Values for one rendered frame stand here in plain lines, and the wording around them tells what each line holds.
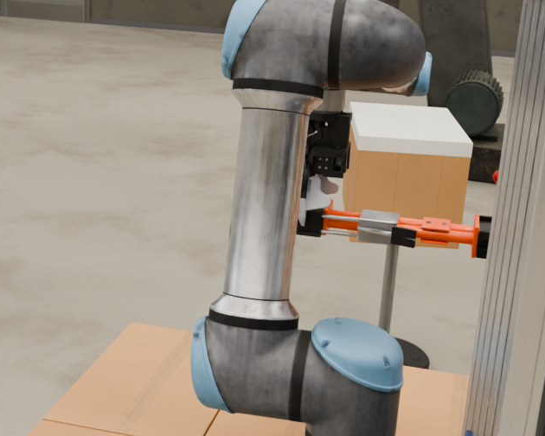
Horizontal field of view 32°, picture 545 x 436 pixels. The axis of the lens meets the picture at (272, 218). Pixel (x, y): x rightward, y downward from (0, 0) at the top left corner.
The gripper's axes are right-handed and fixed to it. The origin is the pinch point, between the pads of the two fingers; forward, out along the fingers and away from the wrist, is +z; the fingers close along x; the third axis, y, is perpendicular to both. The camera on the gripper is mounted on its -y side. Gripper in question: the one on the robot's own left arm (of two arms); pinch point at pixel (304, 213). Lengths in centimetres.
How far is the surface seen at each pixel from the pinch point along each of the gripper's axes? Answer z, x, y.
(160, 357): 68, 60, -48
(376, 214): -1.1, 0.9, 13.4
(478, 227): -2.4, -3.0, 32.1
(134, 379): 68, 46, -51
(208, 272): 123, 257, -91
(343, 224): 0.4, -2.5, 7.9
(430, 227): -1.0, -1.8, 23.6
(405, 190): 40, 159, 8
